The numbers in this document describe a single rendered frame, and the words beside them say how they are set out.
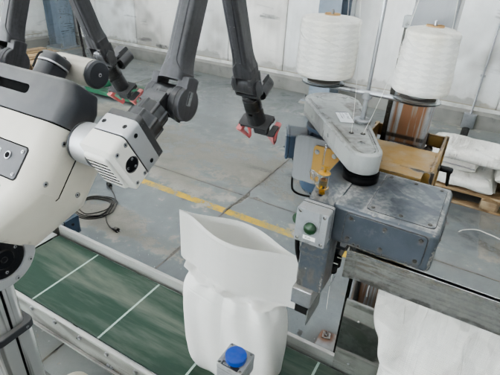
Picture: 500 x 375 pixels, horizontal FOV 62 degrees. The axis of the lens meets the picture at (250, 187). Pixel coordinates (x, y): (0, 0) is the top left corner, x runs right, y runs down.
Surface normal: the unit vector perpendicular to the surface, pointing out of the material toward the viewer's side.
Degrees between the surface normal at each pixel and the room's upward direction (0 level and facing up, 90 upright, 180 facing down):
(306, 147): 90
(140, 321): 0
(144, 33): 90
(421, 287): 90
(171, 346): 0
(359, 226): 90
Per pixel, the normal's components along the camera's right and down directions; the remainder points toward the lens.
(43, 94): -0.35, -0.25
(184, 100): 0.87, 0.28
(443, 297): -0.50, 0.40
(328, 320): 0.05, -0.87
